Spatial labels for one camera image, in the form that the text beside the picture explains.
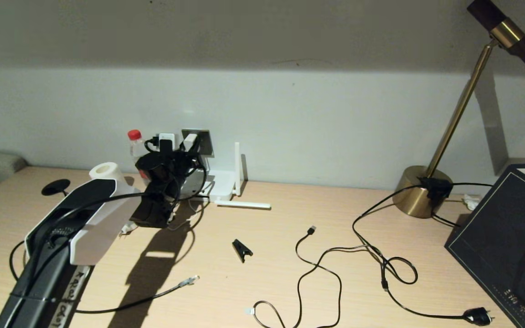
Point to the small white connector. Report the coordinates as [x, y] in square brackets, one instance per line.
[471, 202]

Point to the white router with antennas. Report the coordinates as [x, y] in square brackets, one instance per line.
[221, 184]

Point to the black box with bag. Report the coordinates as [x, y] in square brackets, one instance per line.
[495, 237]

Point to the black round desk grommet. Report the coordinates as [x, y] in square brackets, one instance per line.
[55, 187]

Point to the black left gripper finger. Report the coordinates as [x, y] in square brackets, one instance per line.
[199, 159]
[181, 158]

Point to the white toilet paper roll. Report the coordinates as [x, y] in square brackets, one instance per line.
[105, 171]

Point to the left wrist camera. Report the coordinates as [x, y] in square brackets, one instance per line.
[167, 138]

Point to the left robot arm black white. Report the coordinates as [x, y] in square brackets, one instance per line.
[98, 228]

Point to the clear water bottle red cap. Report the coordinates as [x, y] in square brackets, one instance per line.
[134, 135]

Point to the small black clip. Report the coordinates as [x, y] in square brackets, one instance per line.
[242, 249]

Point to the grey wall socket plate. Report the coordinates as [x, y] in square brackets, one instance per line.
[205, 143]

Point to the brass desk lamp dark shade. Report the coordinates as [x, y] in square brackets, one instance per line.
[419, 196]

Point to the black square switch box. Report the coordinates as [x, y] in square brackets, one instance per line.
[435, 187]

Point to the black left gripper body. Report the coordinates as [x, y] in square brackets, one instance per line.
[162, 173]

